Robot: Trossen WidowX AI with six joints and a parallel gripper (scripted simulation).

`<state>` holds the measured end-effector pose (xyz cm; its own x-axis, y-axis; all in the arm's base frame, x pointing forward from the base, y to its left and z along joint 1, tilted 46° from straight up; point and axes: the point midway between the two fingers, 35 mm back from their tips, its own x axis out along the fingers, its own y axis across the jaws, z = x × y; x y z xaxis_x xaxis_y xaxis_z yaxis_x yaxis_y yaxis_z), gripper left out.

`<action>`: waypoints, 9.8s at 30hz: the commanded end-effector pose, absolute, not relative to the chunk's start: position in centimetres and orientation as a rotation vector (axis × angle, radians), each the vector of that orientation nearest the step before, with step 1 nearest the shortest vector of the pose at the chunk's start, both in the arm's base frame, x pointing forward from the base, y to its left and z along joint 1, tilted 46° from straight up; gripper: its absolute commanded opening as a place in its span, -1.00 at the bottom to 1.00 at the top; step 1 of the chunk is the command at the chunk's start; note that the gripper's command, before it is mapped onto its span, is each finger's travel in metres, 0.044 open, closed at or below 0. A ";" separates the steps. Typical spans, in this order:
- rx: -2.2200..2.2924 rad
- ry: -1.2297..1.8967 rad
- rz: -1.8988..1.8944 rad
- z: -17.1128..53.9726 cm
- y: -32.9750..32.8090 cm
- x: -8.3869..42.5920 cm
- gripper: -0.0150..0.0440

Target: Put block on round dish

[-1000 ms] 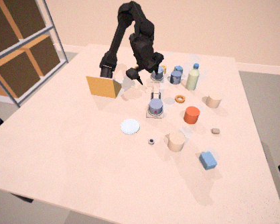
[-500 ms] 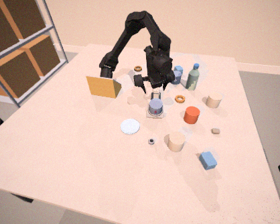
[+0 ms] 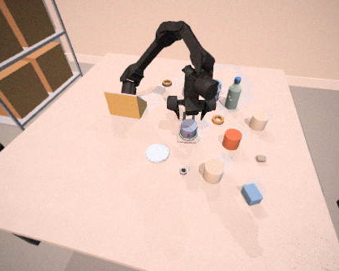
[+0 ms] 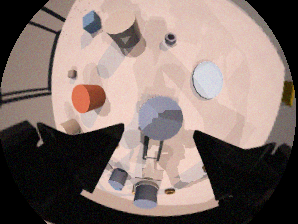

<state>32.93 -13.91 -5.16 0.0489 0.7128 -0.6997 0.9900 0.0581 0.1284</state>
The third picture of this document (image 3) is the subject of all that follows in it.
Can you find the beige cylinder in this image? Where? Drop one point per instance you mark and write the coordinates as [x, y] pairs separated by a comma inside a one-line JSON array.
[[258, 121], [213, 171]]

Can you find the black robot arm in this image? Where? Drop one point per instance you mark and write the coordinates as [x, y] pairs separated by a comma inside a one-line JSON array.
[[199, 79]]

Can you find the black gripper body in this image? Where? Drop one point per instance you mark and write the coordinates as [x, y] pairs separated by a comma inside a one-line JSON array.
[[173, 102]]

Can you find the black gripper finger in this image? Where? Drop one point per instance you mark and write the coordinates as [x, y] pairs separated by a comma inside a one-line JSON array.
[[203, 113], [177, 111]]

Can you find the orange cup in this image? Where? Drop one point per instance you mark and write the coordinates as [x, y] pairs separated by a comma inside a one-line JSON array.
[[231, 139]]

